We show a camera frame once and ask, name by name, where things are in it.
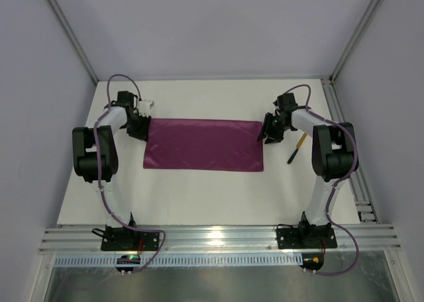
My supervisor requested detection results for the purple satin napkin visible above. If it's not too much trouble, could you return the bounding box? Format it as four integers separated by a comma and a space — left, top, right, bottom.
143, 119, 264, 172

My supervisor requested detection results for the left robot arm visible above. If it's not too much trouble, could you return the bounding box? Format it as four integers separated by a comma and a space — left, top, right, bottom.
72, 91, 154, 233

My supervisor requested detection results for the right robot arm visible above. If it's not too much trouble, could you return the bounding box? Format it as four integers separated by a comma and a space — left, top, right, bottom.
258, 108, 358, 250

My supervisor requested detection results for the left controller board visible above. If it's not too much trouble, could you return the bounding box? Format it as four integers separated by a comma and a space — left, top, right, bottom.
115, 254, 140, 276

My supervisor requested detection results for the controller board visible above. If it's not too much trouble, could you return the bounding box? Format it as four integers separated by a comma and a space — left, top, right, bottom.
115, 254, 140, 276
300, 252, 325, 274

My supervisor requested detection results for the right controller board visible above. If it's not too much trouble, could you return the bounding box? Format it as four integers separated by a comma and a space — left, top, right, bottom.
300, 252, 325, 274

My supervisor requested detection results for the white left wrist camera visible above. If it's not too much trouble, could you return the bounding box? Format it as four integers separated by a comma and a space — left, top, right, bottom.
137, 99, 154, 117

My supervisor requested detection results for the black handled gold knife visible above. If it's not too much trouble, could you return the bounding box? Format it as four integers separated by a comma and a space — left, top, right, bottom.
287, 133, 308, 164

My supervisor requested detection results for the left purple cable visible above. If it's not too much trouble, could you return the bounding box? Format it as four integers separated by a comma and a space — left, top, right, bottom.
92, 73, 167, 275

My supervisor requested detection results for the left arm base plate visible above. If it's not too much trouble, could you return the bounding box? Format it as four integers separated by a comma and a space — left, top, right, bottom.
92, 226, 160, 252

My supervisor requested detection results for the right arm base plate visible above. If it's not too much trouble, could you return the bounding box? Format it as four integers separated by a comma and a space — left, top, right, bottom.
276, 224, 338, 249

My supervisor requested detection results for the right aluminium rail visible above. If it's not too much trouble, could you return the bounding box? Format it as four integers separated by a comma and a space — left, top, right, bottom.
321, 77, 380, 224

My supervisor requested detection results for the aluminium rail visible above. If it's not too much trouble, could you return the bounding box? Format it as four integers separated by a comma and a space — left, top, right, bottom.
38, 224, 401, 254
321, 77, 380, 224

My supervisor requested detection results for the slotted cable duct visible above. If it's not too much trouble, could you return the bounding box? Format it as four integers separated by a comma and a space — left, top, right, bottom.
54, 252, 302, 268

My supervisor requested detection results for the front aluminium rail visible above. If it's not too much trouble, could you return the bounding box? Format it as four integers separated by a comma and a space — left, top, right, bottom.
38, 224, 401, 254

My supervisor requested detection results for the left frame post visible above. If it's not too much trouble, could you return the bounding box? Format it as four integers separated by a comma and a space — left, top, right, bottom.
45, 0, 99, 85

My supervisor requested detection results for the frame post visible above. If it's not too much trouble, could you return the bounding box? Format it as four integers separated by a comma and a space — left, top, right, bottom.
329, 0, 384, 83
45, 0, 99, 85

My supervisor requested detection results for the right frame post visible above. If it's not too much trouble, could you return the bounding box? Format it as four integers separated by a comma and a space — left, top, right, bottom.
329, 0, 384, 83

